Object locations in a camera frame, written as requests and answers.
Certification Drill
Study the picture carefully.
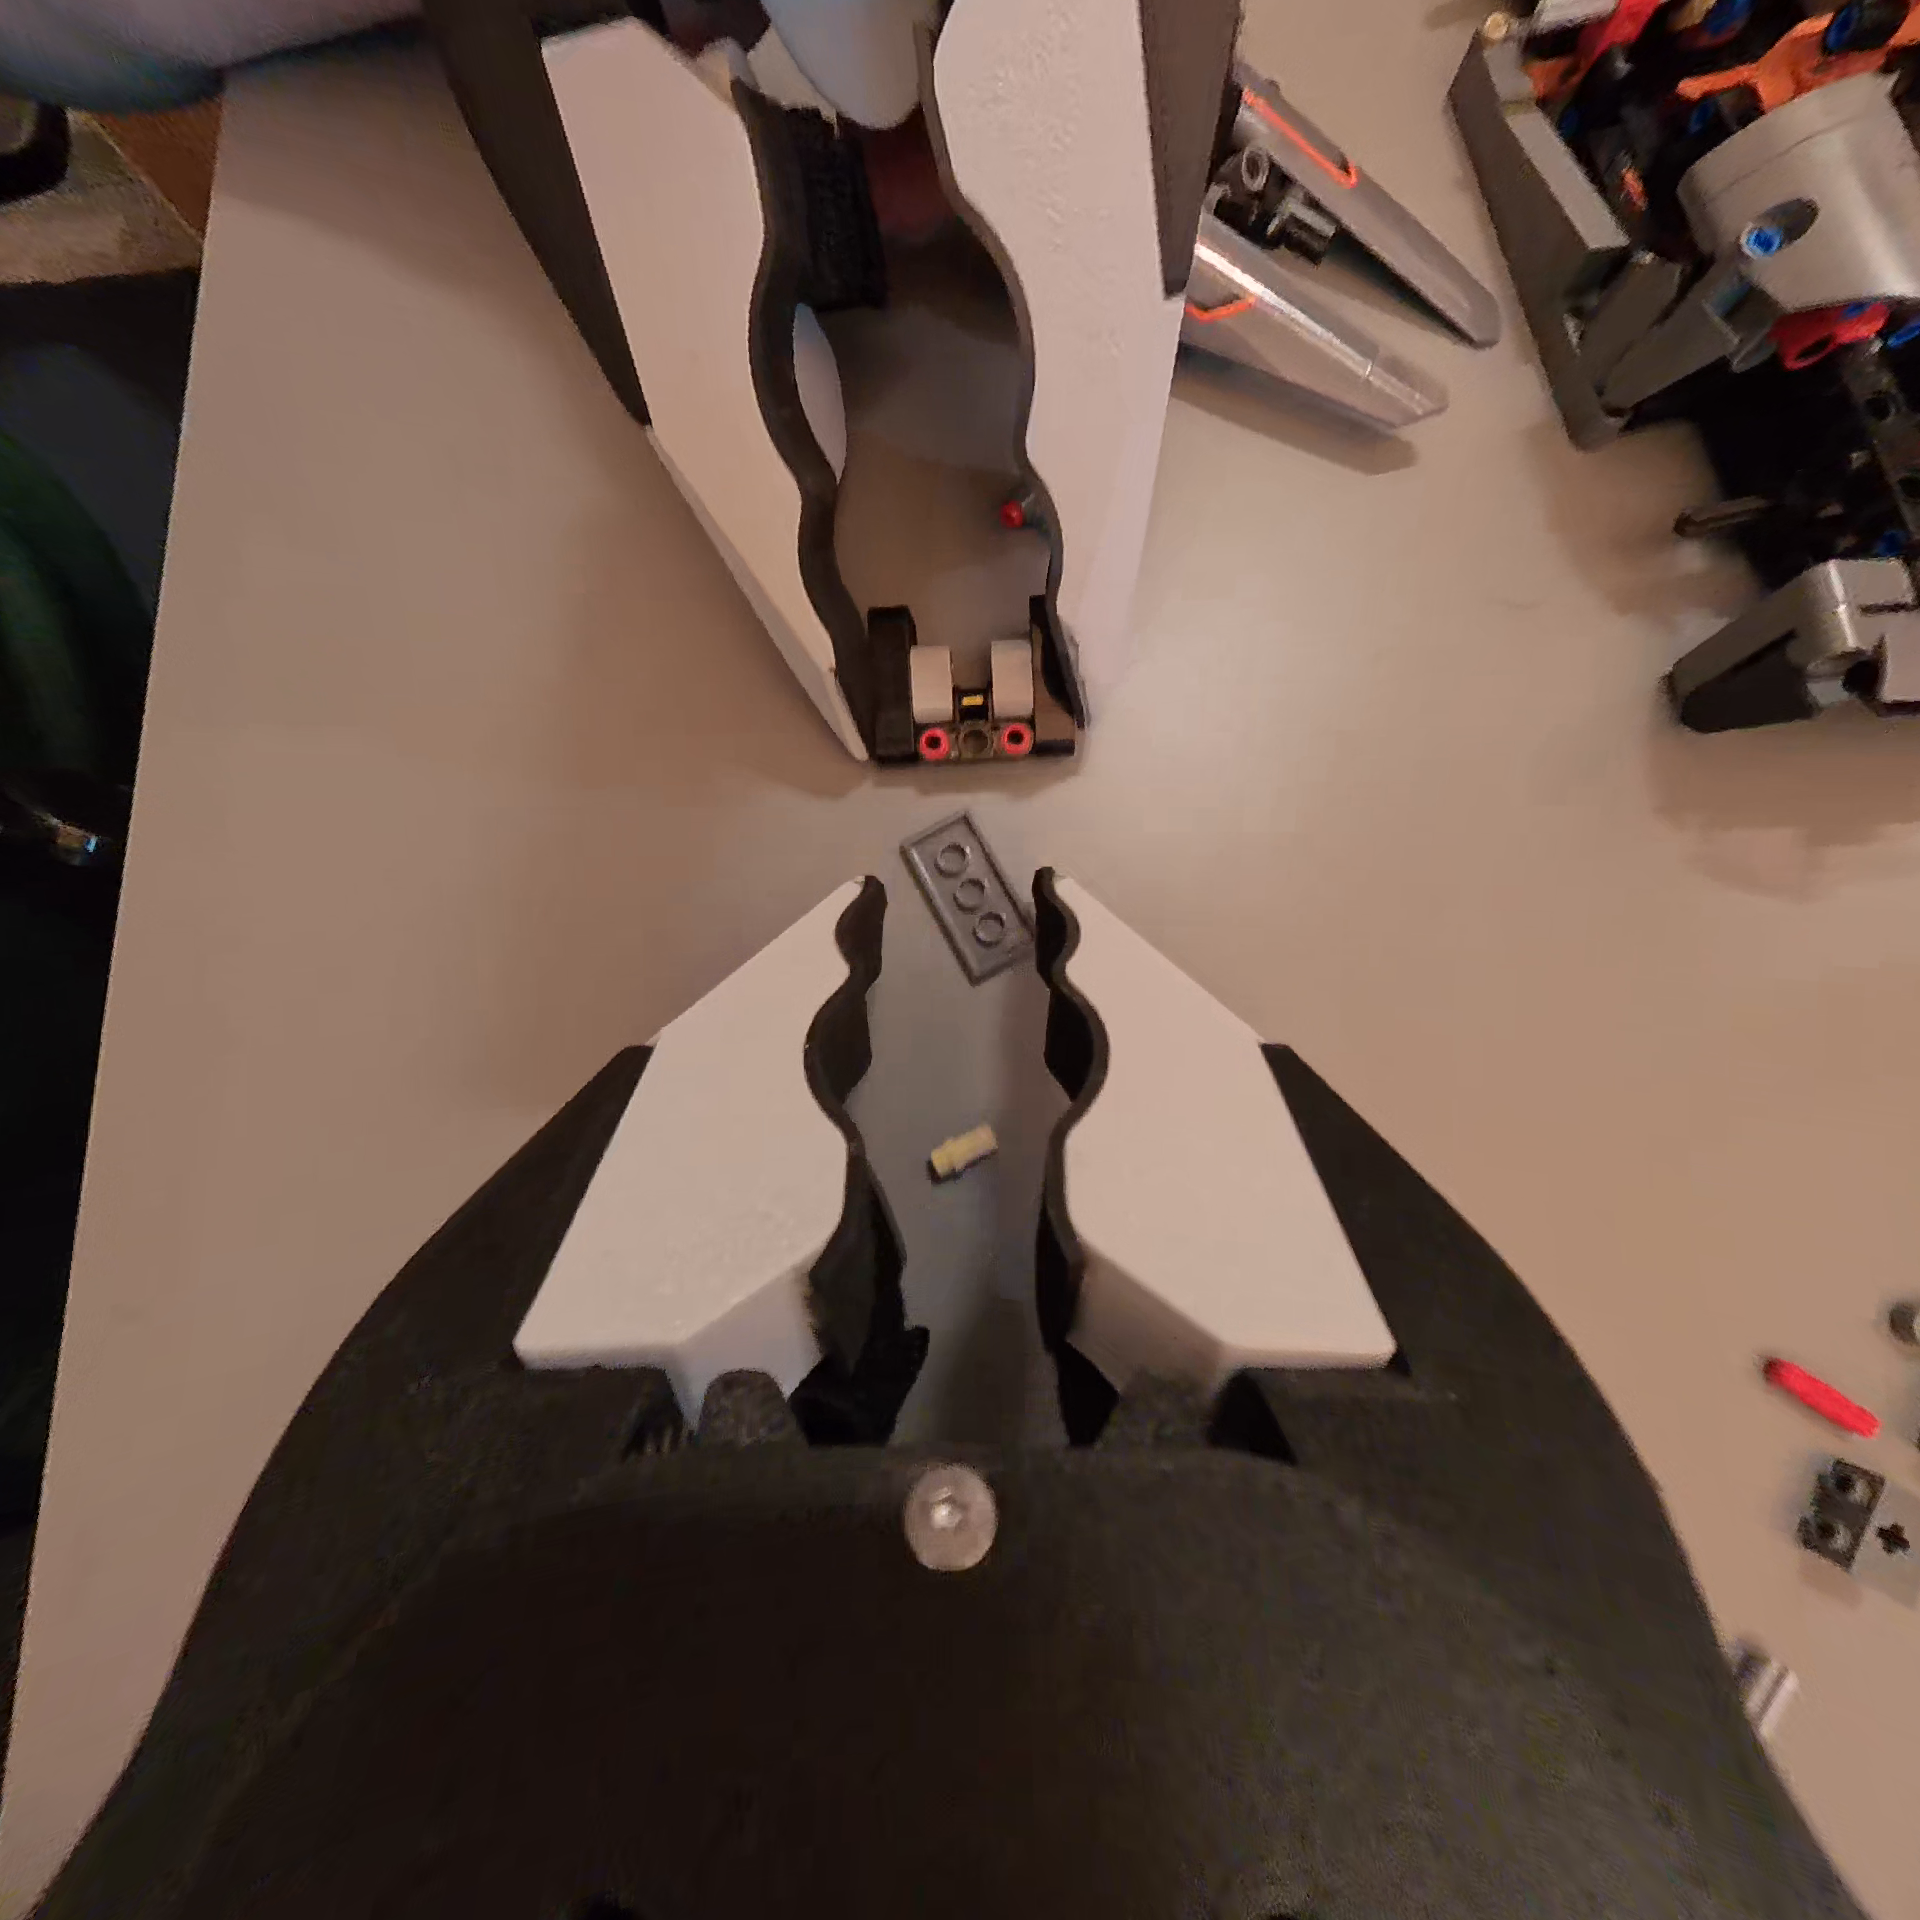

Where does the pile of small lego pieces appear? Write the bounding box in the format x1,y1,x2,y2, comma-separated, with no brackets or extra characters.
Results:
1725,1297,1920,1749

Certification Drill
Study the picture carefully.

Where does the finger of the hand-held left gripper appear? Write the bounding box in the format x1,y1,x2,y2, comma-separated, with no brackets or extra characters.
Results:
539,19,890,765
919,0,1173,733

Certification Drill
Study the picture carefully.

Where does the grey black lego car model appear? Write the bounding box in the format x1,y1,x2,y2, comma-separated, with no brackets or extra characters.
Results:
1447,0,1920,737

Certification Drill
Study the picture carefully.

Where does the black lanyard with clip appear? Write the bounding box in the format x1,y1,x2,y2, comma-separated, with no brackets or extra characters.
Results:
0,797,120,874

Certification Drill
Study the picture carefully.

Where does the grey lego fin assembly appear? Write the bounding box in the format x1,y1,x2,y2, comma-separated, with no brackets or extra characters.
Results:
1177,59,1501,442

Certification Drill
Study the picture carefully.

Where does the dark grey lego plate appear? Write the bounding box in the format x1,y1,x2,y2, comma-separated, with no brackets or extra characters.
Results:
901,814,1040,989

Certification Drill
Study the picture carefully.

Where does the small black lego assembly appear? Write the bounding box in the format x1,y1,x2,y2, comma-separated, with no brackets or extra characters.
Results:
867,600,1089,768

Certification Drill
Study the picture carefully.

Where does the person's left forearm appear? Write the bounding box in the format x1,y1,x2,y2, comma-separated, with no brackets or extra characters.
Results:
0,0,431,111

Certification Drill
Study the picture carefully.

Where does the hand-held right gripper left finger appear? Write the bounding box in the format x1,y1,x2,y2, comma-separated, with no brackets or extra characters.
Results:
514,874,933,1446

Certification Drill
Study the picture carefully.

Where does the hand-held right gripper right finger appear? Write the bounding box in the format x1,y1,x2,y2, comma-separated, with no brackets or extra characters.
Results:
1032,866,1397,1426

